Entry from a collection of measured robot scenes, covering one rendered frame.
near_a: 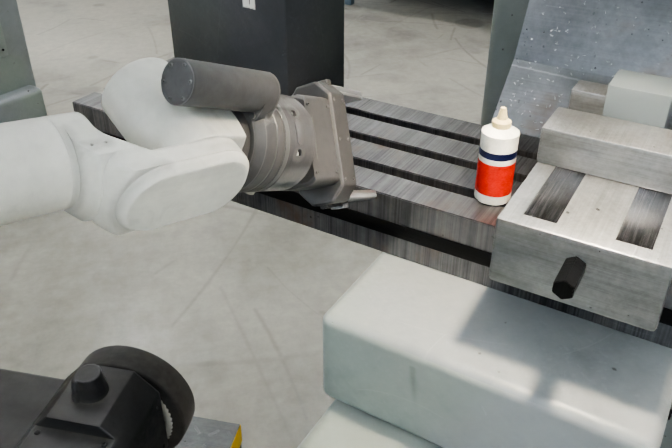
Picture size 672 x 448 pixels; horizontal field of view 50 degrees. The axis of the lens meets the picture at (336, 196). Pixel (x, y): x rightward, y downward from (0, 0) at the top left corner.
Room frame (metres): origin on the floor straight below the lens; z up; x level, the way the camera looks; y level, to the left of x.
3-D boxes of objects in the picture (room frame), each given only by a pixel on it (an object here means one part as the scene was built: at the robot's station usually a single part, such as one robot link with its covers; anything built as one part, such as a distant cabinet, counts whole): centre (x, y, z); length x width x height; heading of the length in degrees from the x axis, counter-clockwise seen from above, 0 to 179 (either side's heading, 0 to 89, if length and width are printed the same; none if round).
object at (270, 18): (0.97, 0.11, 1.06); 0.22 x 0.12 x 0.20; 52
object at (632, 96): (0.68, -0.31, 1.07); 0.06 x 0.05 x 0.06; 60
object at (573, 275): (0.48, -0.20, 1.00); 0.04 x 0.02 x 0.02; 150
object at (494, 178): (0.69, -0.17, 1.01); 0.04 x 0.04 x 0.11
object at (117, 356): (0.82, 0.33, 0.50); 0.20 x 0.05 x 0.20; 78
